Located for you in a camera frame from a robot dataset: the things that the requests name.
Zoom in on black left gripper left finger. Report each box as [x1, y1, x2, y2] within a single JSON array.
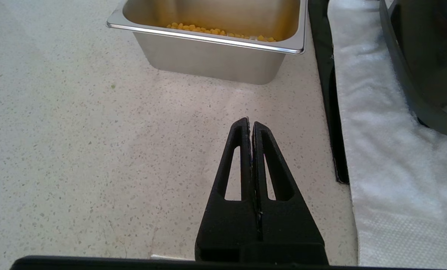
[[195, 117, 262, 263]]

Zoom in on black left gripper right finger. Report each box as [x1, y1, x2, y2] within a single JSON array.
[[251, 121, 329, 265]]

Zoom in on white towel under cooker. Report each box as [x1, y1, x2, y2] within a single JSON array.
[[327, 0, 447, 270]]

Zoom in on black rice cooker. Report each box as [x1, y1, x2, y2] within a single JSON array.
[[379, 0, 447, 141]]

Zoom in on long black flat strip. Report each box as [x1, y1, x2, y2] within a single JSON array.
[[307, 0, 351, 185]]

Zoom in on rectangular stainless steel tray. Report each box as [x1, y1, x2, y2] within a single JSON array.
[[106, 0, 309, 85]]

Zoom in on yellow corn kernels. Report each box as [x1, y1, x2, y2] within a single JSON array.
[[166, 22, 277, 42]]

